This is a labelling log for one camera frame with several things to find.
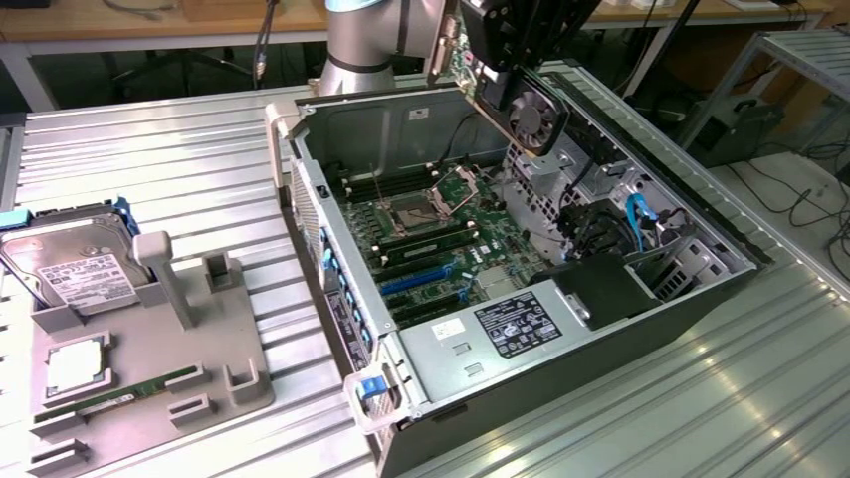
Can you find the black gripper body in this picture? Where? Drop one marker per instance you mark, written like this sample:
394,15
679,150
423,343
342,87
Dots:
505,30

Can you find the graphics card with black fan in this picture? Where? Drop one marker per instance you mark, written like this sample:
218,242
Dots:
531,119

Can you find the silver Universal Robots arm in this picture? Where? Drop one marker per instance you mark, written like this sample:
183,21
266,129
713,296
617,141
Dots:
359,40

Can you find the silver metal disk bay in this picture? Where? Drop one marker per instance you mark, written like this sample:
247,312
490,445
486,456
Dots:
545,174

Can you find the metal socket cover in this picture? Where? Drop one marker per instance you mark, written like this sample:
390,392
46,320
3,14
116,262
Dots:
435,190

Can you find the black RAM slot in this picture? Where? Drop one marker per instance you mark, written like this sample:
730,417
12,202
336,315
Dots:
395,190
388,181
418,236

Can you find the thin metal locking lever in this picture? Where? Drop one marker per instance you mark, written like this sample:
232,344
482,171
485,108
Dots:
378,186

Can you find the CPU socket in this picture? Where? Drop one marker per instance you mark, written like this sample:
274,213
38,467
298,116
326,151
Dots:
408,214

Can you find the green motherboard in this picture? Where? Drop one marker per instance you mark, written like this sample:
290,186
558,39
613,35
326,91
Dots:
478,239

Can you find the installed RAM stick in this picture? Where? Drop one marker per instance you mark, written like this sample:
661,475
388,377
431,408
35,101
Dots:
431,245

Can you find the black chair base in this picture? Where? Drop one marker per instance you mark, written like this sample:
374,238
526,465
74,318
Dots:
179,65

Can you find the blue expansion slot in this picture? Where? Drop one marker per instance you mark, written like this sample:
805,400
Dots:
415,281

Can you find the black fan shroud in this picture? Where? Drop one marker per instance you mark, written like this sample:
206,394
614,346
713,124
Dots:
598,289

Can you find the black expansion slot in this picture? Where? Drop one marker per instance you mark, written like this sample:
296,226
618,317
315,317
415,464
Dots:
429,305

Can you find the grey power supply with label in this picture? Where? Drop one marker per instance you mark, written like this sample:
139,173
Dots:
465,358

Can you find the blue disk carrier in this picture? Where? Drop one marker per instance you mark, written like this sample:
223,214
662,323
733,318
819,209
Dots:
130,214

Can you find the blue case latch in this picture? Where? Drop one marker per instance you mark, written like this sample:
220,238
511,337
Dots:
371,388

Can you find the open black PC case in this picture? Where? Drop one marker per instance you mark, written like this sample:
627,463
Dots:
531,423

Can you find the hard disk with white label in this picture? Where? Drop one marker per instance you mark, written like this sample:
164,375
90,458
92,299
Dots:
74,264

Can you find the grey parts rack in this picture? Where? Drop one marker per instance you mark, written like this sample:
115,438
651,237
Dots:
146,358

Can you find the CPU with silver lid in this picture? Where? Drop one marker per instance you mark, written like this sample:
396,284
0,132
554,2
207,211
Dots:
76,366

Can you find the green RAM stick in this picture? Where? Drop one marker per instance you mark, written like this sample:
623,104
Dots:
119,396

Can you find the grey metal shelf frame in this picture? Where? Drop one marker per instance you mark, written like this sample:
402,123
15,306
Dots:
797,55

